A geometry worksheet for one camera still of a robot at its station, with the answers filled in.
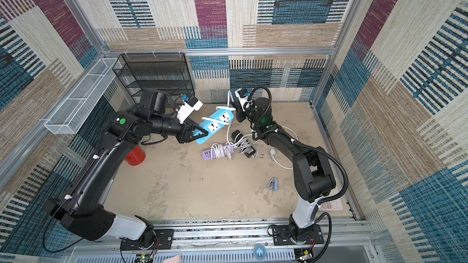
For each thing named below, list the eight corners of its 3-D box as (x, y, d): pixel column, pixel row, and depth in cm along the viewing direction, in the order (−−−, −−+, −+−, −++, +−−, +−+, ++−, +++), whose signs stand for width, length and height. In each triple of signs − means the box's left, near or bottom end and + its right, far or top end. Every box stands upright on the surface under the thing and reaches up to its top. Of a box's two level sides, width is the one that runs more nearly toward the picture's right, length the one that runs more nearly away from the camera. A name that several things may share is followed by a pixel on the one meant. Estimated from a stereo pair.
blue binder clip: (266, 190, 88) (267, 188, 86) (267, 178, 91) (268, 176, 89) (277, 191, 87) (278, 189, 85) (277, 179, 91) (278, 177, 89)
